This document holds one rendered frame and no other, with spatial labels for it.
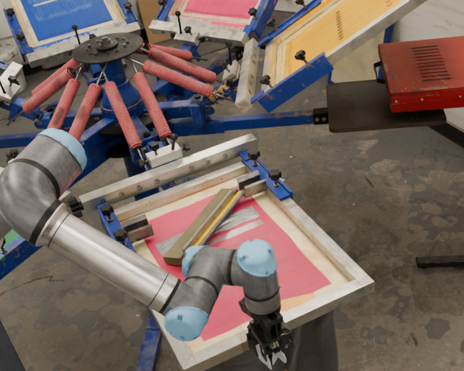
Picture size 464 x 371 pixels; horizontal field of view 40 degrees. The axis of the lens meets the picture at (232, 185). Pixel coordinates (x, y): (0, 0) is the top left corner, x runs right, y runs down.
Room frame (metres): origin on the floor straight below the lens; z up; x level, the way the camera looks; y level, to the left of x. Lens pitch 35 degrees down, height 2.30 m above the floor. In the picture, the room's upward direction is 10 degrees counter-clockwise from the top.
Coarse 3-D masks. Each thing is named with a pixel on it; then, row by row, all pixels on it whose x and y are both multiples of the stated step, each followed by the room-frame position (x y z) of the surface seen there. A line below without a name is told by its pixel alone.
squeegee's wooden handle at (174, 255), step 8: (224, 192) 1.84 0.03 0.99; (216, 200) 1.80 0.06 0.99; (208, 208) 1.77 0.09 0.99; (200, 216) 1.73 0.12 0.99; (192, 224) 1.70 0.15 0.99; (200, 224) 1.68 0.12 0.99; (184, 232) 1.67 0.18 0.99; (192, 232) 1.65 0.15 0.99; (184, 240) 1.62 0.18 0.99; (176, 248) 1.59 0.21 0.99; (168, 256) 1.55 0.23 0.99; (176, 256) 1.54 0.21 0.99; (176, 264) 1.54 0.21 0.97
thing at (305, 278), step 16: (192, 208) 1.83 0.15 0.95; (240, 208) 1.78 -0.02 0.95; (256, 208) 1.76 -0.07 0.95; (240, 224) 1.70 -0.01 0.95; (256, 224) 1.68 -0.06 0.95; (272, 224) 1.67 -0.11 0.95; (224, 240) 1.63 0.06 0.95; (272, 240) 1.59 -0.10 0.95; (288, 240) 1.57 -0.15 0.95; (288, 256) 1.50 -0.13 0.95; (304, 256) 1.48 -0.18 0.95; (288, 272) 1.43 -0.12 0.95; (304, 272) 1.41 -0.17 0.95; (320, 272) 1.40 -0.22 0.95; (288, 288) 1.36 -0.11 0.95; (304, 288) 1.35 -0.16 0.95; (320, 288) 1.34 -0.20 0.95
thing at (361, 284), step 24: (240, 168) 1.98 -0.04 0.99; (168, 192) 1.90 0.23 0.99; (192, 192) 1.91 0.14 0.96; (120, 216) 1.82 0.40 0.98; (288, 216) 1.69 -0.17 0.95; (312, 240) 1.54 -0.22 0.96; (336, 264) 1.41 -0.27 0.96; (336, 288) 1.29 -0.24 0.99; (360, 288) 1.28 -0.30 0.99; (288, 312) 1.23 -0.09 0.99; (312, 312) 1.23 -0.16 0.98; (168, 336) 1.22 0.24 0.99; (240, 336) 1.18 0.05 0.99; (192, 360) 1.13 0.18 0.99; (216, 360) 1.13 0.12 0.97
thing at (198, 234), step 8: (232, 192) 1.81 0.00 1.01; (224, 200) 1.77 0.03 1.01; (216, 208) 1.73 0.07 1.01; (232, 208) 1.78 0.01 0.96; (208, 216) 1.69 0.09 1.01; (216, 216) 1.71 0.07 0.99; (208, 224) 1.67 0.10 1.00; (200, 232) 1.63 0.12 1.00; (192, 240) 1.59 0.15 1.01; (184, 248) 1.55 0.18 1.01
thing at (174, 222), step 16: (160, 224) 1.77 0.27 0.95; (176, 224) 1.76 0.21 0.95; (144, 240) 1.70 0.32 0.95; (160, 240) 1.68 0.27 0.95; (208, 240) 1.64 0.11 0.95; (160, 256) 1.60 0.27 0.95; (176, 272) 1.51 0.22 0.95; (224, 304) 1.34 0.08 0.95; (208, 320) 1.29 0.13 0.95; (224, 320) 1.28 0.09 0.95; (240, 320) 1.27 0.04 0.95; (208, 336) 1.23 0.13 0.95
